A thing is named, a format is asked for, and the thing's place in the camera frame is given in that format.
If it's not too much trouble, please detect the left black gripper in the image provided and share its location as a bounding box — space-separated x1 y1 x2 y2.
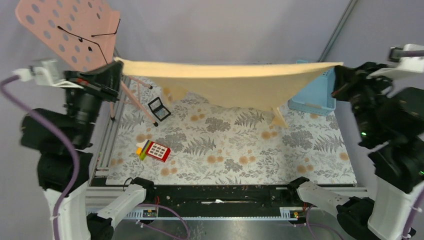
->
61 59 125 145

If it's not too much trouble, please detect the small multicolour block toy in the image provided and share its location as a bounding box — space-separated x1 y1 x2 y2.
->
135 139 152 161

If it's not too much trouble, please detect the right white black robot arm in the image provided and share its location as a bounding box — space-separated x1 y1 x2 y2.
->
286 62 424 240

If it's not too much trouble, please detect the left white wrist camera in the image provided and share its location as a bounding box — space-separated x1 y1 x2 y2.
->
12 58 83 89

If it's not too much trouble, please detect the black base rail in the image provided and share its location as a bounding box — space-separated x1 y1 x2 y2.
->
142 184 305 208

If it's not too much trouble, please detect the red box with white squares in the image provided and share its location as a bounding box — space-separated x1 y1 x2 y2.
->
146 141 171 163

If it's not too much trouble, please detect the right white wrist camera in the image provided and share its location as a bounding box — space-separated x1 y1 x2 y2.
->
366 43 424 80

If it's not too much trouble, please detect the grey slotted cable duct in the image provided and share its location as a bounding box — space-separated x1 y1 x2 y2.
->
124 207 300 221

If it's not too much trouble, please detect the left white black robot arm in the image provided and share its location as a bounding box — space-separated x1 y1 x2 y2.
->
16 60 155 240

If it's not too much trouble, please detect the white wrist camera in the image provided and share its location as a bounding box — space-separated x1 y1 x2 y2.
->
12 58 83 89
366 43 424 80

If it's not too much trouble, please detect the black open brooch case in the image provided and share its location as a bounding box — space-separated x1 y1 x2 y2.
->
148 97 171 122

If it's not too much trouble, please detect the yellow shirt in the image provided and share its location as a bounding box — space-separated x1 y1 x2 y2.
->
114 57 341 128

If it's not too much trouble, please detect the floral patterned table mat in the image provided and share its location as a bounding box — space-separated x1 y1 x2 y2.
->
106 76 356 185

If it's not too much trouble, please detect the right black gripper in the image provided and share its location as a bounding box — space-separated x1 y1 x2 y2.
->
329 58 396 140

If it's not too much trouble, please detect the pink perforated music stand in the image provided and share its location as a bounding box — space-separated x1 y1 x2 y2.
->
15 0 143 122

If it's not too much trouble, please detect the light blue plastic basket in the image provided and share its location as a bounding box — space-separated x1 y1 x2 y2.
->
287 68 336 116

